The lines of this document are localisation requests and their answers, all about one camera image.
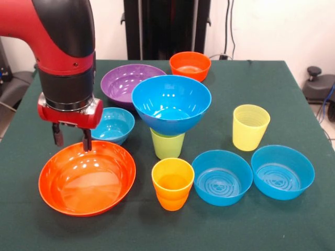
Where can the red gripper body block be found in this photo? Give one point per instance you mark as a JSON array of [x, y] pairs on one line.
[[70, 116]]

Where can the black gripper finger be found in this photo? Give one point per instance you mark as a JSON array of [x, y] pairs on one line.
[[87, 142], [58, 137]]

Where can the large orange bowl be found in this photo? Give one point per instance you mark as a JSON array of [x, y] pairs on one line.
[[86, 183]]

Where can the large deep blue bowl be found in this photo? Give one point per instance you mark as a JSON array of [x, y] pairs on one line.
[[170, 91]]

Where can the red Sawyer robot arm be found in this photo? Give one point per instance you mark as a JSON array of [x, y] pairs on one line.
[[62, 52]]

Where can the small light blue bowl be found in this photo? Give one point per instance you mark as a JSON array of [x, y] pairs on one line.
[[115, 128]]

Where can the purple bowl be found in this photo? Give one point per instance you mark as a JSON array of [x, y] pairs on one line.
[[117, 81]]

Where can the green cup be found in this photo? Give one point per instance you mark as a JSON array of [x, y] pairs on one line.
[[167, 147]]

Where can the black equipment box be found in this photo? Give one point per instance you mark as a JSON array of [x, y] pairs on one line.
[[4, 62]]

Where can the orange cup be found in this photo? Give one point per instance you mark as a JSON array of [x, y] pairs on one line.
[[171, 193]]

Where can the small red-orange bowl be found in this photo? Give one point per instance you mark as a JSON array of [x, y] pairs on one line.
[[189, 72]]

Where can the dark green table cloth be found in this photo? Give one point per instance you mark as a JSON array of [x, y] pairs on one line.
[[235, 91]]

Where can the yellow cup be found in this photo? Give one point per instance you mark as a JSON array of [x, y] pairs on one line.
[[248, 136]]

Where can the black pedestal foot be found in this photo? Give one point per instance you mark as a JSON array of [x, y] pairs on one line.
[[319, 89], [15, 86]]

